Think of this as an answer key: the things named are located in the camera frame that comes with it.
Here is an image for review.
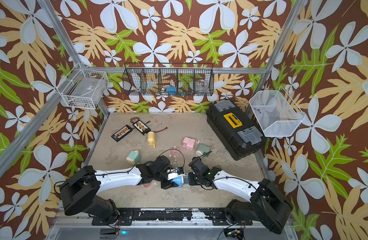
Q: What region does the clear blue tray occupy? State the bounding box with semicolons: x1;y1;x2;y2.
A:
183;175;189;185

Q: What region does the blue pencil sharpener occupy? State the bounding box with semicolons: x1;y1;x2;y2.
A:
172;176;184;188

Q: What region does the yellow pencil sharpener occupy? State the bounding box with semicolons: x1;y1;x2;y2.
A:
147;131;156;149

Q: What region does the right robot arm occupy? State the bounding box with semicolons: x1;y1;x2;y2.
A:
189;157;293;235

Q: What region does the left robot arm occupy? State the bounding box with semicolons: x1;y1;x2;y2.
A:
59;156;184;226

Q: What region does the clear red tray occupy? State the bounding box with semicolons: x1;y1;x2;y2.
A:
143;181;154;189

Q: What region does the green pencil sharpener right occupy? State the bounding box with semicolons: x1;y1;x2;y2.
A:
196;144;211;157

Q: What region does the green pencil sharpener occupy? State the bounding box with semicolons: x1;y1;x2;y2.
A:
126;150;141;165
196;144;211;157

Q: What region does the clear pink tray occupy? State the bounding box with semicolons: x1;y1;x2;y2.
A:
170;146;181;158

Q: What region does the green pencil sharpener left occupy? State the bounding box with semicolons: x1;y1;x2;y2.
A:
126;150;141;165

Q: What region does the pink pencil sharpener right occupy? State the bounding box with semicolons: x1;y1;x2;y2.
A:
182;137;200;151

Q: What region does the black charging board right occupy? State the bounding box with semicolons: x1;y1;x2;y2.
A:
132;120;151;136

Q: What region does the black charging board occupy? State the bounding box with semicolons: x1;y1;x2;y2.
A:
111;125;133;142
132;120;151;136

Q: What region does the black charging board left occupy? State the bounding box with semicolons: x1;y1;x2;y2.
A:
111;125;133;142

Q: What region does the black yellow-latch toolbox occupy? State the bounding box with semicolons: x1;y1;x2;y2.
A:
206;100;267;161

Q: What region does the white mesh basket right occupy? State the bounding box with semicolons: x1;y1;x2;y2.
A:
250;90;306;138

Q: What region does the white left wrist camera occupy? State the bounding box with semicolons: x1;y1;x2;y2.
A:
167;167;185;181

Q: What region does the black wire basket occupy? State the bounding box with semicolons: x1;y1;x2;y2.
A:
121;63;215;97

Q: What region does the white wire basket left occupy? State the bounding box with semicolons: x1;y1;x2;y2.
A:
58;64;109;110

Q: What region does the aluminium frame back bar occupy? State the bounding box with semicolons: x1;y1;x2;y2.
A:
82;66;267;75

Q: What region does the aluminium frame post right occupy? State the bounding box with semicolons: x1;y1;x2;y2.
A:
245;0;308;118

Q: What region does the aluminium frame post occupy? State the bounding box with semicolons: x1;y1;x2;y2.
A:
245;0;308;118
38;1;109;117

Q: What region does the aluminium frame post left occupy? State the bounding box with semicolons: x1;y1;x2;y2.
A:
38;1;109;117

